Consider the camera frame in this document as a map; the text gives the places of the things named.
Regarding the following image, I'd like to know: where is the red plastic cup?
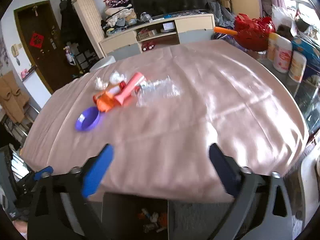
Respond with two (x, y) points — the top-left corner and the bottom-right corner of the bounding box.
(114, 72), (145, 105)

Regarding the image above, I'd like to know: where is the pile of clothes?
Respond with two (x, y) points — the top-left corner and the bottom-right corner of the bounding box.
(101, 0), (152, 37)

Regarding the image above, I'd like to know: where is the purple plastic bowl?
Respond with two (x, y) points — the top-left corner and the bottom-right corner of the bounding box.
(75, 106), (100, 132)

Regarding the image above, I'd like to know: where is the orange cylindrical tube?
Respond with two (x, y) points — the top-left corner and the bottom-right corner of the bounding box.
(93, 82), (126, 104)

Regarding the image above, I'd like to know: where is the beige TV cabinet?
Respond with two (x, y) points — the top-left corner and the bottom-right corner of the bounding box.
(99, 14), (215, 61)

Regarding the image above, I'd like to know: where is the orange packet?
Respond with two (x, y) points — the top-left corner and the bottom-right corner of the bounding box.
(96, 93), (120, 113)

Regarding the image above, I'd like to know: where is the dark brown door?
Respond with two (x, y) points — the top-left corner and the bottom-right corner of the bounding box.
(14, 1), (79, 94)

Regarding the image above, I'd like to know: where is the red basket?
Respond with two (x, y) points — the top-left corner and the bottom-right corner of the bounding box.
(234, 14), (276, 51)

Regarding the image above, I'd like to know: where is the white round stool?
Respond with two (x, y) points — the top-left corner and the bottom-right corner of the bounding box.
(89, 56), (116, 72)

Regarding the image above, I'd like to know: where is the orange stick handle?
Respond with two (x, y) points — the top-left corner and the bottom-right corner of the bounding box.
(214, 27), (238, 36)

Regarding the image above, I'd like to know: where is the white tissue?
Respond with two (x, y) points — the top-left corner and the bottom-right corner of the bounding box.
(94, 77), (108, 91)
(109, 71), (127, 85)

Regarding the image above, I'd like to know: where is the clear plastic wrap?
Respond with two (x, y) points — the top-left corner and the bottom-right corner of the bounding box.
(135, 76), (182, 107)

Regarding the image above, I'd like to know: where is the white wet wipes canister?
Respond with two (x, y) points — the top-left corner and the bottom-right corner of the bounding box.
(273, 36), (292, 73)

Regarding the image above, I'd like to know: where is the brown hanging coat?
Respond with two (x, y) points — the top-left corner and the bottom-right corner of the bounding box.
(0, 70), (29, 123)

